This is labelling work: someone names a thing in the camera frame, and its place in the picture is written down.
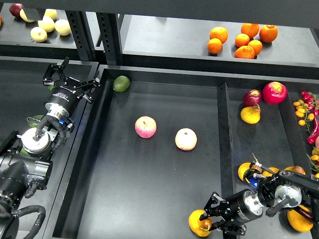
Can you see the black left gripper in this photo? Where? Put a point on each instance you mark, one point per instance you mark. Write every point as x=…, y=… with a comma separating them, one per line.
x=64, y=95

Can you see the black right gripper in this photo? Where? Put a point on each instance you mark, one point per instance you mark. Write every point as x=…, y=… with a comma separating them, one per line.
x=234, y=211

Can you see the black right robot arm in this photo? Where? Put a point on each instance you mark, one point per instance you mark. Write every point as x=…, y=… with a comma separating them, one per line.
x=269, y=193

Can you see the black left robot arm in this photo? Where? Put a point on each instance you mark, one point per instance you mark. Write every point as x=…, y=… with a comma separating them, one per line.
x=25, y=159

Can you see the yellow pear under arm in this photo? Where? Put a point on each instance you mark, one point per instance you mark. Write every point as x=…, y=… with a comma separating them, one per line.
x=273, y=169

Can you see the green avocado left group top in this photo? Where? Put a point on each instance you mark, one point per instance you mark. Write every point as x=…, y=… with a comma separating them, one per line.
x=37, y=118

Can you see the green avocado group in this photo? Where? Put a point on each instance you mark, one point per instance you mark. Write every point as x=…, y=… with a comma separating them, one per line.
x=37, y=118
x=24, y=152

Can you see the green avocado at tray corner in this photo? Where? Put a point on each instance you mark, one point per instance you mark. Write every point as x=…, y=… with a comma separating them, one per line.
x=121, y=83

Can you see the yellow pear with stem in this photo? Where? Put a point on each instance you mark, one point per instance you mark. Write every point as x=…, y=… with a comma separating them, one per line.
x=243, y=170

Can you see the green avocado left group lower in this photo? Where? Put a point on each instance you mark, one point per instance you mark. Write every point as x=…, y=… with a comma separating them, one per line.
x=24, y=152

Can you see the pale yellow apple right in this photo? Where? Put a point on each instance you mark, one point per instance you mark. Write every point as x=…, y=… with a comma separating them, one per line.
x=62, y=26

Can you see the pale yellow apple front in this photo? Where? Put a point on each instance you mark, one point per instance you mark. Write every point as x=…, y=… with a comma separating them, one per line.
x=38, y=34

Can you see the pale yellow apple middle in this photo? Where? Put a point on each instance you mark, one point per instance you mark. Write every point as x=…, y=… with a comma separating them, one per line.
x=47, y=24

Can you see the black shelf upright left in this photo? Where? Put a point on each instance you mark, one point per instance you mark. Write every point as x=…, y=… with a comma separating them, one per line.
x=82, y=35

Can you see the black shelf upright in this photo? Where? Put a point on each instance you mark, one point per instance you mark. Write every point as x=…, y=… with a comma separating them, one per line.
x=109, y=27
x=82, y=35

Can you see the black shelf upright right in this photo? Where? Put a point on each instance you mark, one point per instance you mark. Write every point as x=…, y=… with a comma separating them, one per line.
x=109, y=27

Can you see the pale yellow apple back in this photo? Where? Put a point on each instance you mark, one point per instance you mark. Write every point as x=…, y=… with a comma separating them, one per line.
x=51, y=13

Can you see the pale yellow apple slice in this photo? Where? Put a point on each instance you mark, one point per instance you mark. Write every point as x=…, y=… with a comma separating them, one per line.
x=24, y=17

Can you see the pink red apple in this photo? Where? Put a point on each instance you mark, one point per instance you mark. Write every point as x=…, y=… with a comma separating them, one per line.
x=145, y=126

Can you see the pale yellow pink apple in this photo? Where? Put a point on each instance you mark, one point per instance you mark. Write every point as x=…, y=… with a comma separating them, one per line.
x=186, y=139

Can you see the dark red apple shelf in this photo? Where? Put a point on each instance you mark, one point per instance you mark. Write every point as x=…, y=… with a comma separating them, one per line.
x=15, y=9

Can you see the black centre tray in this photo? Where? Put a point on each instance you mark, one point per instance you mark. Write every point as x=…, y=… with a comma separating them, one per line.
x=145, y=188

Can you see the red chili pepper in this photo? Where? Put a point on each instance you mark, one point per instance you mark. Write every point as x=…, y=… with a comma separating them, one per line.
x=315, y=132

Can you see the dark red apple right tray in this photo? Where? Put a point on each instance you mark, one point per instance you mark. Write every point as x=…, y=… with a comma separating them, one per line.
x=251, y=98

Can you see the cherry tomato bunch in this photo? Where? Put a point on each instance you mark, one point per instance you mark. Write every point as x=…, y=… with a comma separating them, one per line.
x=307, y=108

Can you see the orange lower left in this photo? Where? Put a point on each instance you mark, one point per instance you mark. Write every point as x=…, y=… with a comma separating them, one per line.
x=214, y=46

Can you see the orange top left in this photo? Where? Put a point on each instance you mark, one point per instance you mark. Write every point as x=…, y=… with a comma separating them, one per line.
x=220, y=33

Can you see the orange front lowest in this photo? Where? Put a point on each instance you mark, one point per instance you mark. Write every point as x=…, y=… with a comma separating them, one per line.
x=245, y=52

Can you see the orange right middle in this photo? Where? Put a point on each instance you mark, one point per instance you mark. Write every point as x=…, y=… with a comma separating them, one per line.
x=256, y=45

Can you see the small orange middle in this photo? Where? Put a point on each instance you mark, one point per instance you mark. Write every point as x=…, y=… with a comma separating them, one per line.
x=242, y=39

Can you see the orange top right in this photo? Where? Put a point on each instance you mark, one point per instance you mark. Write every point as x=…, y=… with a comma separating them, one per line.
x=268, y=33

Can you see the orange top middle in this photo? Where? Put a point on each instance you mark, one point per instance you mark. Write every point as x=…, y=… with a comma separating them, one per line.
x=250, y=29

